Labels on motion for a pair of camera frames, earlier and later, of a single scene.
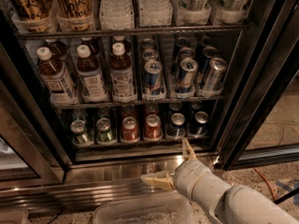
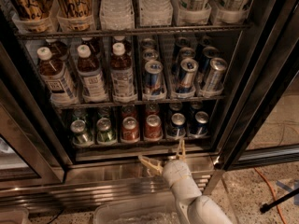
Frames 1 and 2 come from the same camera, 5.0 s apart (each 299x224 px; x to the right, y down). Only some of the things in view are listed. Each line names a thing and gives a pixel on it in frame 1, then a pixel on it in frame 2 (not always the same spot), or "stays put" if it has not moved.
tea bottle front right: [121, 77] stays put
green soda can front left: [81, 137] stays put
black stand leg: [286, 196] stays put
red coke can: [153, 131] stays put
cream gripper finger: [161, 179] -> [152, 165]
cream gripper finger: [190, 153] -> [181, 157]
